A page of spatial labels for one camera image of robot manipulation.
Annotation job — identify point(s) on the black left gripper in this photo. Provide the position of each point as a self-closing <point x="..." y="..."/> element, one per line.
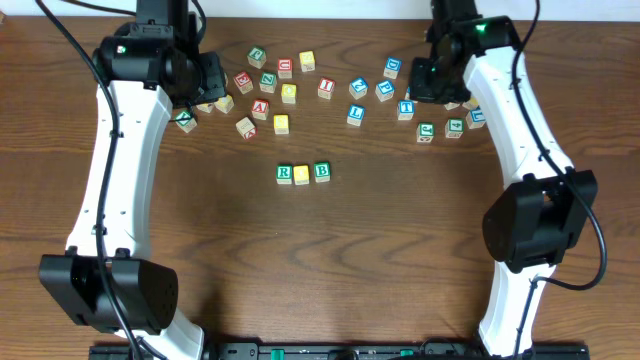
<point x="211" y="80"/>

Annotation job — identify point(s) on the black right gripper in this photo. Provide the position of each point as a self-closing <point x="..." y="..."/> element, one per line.
<point x="419" y="89"/>

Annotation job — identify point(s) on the green R wooden block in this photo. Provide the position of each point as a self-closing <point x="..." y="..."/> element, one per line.
<point x="284" y="174"/>

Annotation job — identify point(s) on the yellow o block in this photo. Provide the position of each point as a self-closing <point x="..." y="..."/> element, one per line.
<point x="301" y="175"/>
<point x="288" y="93"/>

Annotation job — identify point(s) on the green B wooden block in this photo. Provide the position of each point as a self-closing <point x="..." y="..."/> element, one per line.
<point x="322" y="172"/>

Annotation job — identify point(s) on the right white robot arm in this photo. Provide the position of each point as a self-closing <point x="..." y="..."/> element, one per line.
<point x="545" y="202"/>

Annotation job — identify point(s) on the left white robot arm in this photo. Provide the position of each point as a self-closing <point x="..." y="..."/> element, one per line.
<point x="105" y="278"/>

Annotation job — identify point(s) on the yellow C wooden block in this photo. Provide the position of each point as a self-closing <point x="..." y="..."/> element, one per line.
<point x="206" y="107"/>

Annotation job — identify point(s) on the yellow wooden block left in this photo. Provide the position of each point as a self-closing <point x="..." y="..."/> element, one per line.
<point x="225" y="104"/>

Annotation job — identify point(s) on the red U block right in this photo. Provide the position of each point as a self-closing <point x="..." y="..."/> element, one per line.
<point x="451" y="106"/>

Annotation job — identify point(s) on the red u block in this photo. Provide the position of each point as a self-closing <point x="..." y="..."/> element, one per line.
<point x="285" y="68"/>
<point x="451" y="106"/>

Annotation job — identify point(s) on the red E wooden block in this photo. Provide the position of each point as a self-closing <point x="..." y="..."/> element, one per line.
<point x="243" y="82"/>

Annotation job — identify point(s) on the yellow K wooden block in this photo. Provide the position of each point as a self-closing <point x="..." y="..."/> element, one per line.
<point x="471" y="104"/>

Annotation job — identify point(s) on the blue T wooden block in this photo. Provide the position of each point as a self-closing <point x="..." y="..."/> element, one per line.
<point x="405" y="110"/>

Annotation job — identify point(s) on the green V wooden block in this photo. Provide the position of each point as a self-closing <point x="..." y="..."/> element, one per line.
<point x="186" y="121"/>

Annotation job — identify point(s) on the blue D block left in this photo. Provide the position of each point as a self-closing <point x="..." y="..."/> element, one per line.
<point x="392" y="68"/>

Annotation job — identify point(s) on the green 4 wooden block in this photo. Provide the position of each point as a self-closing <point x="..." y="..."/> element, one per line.
<point x="454" y="128"/>

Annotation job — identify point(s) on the red A block upright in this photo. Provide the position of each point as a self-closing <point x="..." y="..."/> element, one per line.
<point x="260" y="109"/>

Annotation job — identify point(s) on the green J block back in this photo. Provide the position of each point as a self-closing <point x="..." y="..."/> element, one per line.
<point x="257" y="57"/>

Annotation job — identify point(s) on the green j block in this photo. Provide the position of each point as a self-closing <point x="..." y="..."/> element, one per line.
<point x="257" y="57"/>
<point x="425" y="132"/>

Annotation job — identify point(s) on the green J block front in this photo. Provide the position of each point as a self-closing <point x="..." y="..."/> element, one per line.
<point x="425" y="132"/>

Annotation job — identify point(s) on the blue L block right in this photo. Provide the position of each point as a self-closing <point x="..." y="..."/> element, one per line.
<point x="475" y="119"/>

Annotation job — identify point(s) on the blue l block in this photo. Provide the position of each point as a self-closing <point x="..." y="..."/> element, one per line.
<point x="355" y="115"/>
<point x="475" y="119"/>

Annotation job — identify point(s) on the blue P wooden block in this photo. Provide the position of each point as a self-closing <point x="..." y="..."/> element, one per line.
<point x="384" y="90"/>

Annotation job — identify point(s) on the tilted red A block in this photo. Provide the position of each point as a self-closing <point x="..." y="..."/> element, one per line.
<point x="246" y="128"/>

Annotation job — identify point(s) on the green Z wooden block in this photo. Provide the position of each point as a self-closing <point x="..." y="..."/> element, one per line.
<point x="268" y="82"/>

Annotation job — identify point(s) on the red U block back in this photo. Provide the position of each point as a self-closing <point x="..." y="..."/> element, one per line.
<point x="285" y="68"/>

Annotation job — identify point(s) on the yellow 8 wooden block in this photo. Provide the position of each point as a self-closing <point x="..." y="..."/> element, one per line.
<point x="281" y="124"/>

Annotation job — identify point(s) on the blue 2 wooden block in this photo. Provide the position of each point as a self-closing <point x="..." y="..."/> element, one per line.
<point x="358" y="88"/>

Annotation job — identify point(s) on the blue L block centre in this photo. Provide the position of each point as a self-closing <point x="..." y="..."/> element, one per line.
<point x="355" y="115"/>

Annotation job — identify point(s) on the yellow block back row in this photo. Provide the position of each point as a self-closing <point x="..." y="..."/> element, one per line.
<point x="307" y="61"/>

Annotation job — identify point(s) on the red I wooden block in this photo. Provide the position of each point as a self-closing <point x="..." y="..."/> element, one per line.
<point x="326" y="88"/>

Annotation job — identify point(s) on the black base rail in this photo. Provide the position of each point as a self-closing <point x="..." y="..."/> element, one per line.
<point x="429" y="350"/>

